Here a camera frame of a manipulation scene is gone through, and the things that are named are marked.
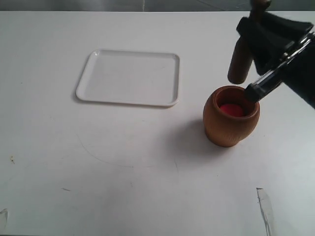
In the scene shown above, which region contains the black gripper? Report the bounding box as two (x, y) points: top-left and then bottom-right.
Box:
(236, 12), (315, 108)

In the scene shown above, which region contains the brown wooden pestle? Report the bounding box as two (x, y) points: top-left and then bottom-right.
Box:
(227, 0), (272, 85)

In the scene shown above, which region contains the red object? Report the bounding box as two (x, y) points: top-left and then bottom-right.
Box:
(220, 104), (244, 117)

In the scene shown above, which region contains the brown wooden mortar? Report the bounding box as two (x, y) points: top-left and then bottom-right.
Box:
(203, 86), (260, 148)

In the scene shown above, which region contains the white rectangular plastic tray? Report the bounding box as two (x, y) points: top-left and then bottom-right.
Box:
(75, 49), (180, 107)

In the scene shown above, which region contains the clear tape strip right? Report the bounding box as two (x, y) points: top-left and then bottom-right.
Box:
(256, 188), (277, 236)

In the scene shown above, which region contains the clear tape piece left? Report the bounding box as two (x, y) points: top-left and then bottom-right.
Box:
(0, 208), (8, 231)

